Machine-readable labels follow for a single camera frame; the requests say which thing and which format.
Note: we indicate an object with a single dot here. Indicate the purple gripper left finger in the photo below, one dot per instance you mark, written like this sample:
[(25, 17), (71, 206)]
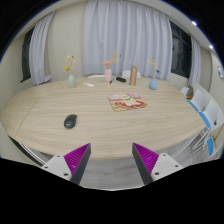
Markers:
[(71, 166)]

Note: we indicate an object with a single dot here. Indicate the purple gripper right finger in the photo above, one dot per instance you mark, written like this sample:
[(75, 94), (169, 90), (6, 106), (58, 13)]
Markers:
[(153, 166)]

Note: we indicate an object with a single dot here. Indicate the black computer mouse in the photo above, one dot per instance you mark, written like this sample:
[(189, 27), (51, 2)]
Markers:
[(70, 121)]

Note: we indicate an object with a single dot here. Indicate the white blue chair lowest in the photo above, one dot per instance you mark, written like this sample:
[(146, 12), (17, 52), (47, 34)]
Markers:
[(212, 149)]

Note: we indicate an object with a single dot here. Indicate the white blue chair near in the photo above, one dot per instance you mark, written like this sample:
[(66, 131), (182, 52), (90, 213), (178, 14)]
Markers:
[(209, 117)]

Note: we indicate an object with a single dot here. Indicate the white blue chair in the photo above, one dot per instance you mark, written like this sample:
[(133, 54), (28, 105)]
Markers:
[(197, 101), (209, 117)]

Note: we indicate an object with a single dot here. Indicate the white blue chair middle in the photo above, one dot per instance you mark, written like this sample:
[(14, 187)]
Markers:
[(197, 101)]

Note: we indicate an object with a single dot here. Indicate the blue vase with flowers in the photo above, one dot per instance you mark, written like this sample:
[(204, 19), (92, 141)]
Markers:
[(153, 82)]

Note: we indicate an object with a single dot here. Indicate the white card on table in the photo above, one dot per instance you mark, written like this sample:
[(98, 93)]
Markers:
[(88, 84)]

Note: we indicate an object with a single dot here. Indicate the small black box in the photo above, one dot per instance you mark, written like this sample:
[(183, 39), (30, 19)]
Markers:
[(121, 79)]

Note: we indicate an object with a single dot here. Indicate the white chair behind table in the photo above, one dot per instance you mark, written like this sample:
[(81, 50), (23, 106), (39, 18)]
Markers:
[(127, 73)]

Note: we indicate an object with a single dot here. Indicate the pink vase with flowers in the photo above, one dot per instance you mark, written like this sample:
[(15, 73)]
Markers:
[(108, 64)]

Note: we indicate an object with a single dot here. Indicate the copper thermos bottle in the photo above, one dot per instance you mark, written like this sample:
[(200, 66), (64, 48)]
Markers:
[(133, 76)]

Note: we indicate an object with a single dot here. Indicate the right white curtain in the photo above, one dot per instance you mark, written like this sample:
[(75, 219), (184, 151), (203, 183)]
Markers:
[(195, 71)]

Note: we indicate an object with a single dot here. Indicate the green vase with flowers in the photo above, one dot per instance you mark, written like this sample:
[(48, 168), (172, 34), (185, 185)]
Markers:
[(69, 67)]

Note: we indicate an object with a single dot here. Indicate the left white curtain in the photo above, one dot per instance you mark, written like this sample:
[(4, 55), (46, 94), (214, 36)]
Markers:
[(37, 50)]

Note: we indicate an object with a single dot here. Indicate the large centre white curtain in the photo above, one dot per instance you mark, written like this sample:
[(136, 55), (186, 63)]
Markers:
[(132, 33)]

